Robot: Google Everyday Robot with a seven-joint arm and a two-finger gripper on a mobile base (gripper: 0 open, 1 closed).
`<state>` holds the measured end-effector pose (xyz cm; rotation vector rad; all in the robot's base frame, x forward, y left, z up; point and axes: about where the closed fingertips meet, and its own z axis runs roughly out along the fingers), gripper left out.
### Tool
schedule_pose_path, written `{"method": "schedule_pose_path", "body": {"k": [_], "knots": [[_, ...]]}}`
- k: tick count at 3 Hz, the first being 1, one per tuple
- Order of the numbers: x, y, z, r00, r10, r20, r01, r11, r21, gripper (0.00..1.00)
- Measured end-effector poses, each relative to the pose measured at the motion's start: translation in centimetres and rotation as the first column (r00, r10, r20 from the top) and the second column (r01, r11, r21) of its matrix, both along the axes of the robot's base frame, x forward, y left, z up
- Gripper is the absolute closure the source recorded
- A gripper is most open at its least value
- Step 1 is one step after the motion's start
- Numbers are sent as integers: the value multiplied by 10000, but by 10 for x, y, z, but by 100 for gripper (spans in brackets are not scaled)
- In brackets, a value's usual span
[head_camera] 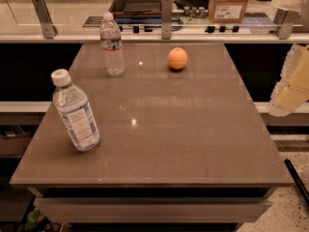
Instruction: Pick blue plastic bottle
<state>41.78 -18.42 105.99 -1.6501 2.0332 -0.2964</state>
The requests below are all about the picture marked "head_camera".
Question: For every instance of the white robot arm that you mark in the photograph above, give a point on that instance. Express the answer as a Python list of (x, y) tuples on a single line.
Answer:
[(301, 6)]

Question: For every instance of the middle metal railing bracket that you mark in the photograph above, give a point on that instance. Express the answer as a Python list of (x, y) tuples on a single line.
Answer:
[(166, 19)]

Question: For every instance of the left metal railing bracket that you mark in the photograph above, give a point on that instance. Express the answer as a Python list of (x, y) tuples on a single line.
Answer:
[(49, 29)]

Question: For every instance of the cardboard box with label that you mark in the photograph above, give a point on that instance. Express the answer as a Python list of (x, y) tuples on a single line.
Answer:
[(226, 11)]

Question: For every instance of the right metal railing bracket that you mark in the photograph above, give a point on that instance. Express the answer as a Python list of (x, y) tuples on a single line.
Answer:
[(285, 21)]

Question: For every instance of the clear water bottle red label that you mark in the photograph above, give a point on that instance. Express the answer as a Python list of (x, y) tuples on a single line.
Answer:
[(112, 46)]

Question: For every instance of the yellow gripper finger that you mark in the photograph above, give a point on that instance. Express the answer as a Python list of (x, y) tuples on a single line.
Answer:
[(292, 90)]

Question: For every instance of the brown table with drawers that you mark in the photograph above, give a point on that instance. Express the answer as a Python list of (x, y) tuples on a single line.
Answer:
[(178, 151)]

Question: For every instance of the metal railing bracket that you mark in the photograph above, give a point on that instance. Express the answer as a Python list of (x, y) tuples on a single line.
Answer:
[(285, 21), (49, 29), (166, 19)]

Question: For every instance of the blue label water bottle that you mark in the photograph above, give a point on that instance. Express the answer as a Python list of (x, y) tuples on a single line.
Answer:
[(74, 108)]

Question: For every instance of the black rod on floor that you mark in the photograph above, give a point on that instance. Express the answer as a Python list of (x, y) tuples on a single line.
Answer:
[(298, 182)]

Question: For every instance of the orange fruit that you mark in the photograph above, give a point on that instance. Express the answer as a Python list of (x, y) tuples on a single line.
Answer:
[(177, 58)]

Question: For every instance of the dark open tray box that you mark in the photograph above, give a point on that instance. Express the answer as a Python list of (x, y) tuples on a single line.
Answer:
[(135, 7)]

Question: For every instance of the green object under table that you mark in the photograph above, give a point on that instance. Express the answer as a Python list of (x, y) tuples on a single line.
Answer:
[(33, 219)]

